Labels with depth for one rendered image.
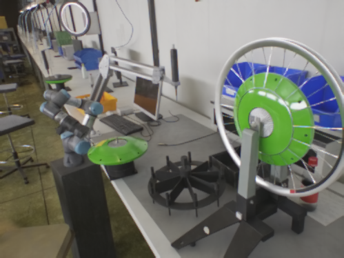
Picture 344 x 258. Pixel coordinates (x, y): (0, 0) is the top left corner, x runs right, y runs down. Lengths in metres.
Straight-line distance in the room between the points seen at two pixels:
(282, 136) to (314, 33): 0.73
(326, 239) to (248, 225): 0.30
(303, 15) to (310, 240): 1.00
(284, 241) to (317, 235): 0.13
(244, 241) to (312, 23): 1.02
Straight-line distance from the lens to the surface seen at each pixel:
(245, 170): 0.98
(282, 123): 0.91
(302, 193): 0.99
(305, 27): 1.57
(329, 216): 1.33
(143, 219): 1.24
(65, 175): 1.83
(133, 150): 1.43
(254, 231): 1.06
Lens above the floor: 1.71
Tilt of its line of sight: 22 degrees down
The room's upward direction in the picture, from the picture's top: 4 degrees counter-clockwise
